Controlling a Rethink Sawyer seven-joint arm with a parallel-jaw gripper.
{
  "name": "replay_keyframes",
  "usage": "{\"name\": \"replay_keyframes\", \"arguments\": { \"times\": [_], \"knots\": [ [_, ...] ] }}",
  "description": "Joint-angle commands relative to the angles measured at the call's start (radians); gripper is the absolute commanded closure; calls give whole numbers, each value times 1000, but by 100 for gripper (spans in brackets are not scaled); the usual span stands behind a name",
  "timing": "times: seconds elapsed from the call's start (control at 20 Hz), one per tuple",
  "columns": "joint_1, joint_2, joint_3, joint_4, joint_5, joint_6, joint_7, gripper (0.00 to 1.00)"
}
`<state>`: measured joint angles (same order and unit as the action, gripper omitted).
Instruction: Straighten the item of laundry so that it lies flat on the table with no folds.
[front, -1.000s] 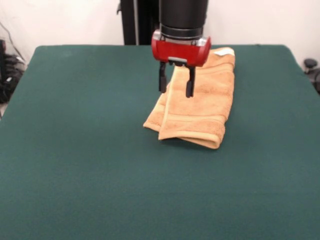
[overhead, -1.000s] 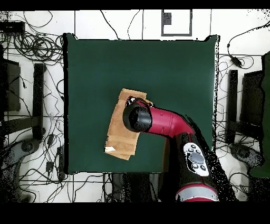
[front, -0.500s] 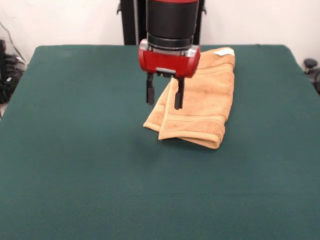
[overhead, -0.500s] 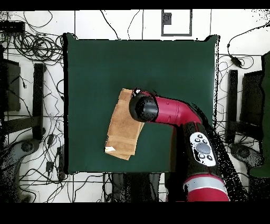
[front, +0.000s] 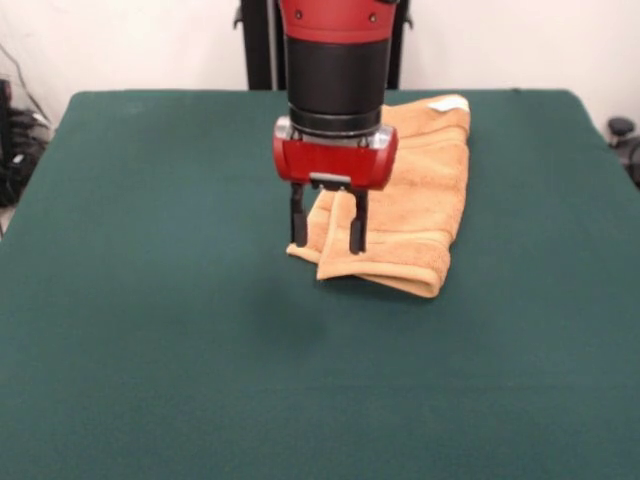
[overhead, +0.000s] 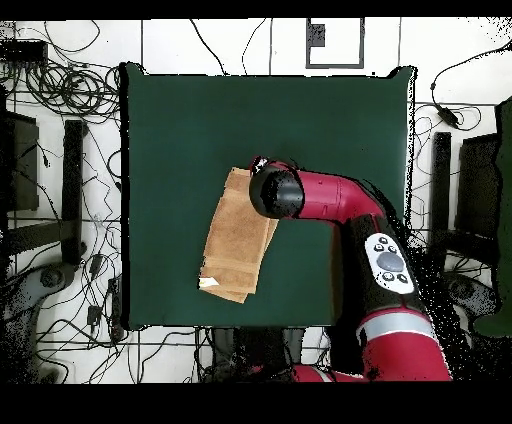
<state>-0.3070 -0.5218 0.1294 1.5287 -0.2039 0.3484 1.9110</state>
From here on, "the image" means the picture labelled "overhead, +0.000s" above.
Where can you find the dark grey square patch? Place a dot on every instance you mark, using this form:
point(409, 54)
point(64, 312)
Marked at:
point(317, 35)

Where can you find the tan terry towel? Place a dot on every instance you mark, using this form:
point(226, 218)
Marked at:
point(236, 244)

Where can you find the grey square floor frame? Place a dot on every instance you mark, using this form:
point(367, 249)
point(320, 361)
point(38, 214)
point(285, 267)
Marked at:
point(335, 65)

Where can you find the long black power strip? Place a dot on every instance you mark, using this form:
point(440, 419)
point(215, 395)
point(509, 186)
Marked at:
point(116, 304)

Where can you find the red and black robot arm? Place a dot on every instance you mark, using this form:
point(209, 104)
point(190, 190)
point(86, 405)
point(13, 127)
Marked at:
point(336, 196)

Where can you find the dark wheeled chair base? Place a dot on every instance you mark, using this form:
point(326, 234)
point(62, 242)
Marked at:
point(476, 296)
point(28, 292)

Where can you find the dark green table cloth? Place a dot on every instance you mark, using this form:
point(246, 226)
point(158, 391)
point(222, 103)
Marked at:
point(168, 120)

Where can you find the small black plug adapter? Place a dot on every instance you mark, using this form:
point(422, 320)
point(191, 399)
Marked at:
point(96, 264)
point(94, 315)

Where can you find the black box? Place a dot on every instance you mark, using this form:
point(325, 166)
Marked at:
point(478, 188)
point(22, 168)

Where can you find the black power adapter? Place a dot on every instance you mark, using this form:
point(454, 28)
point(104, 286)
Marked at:
point(448, 116)

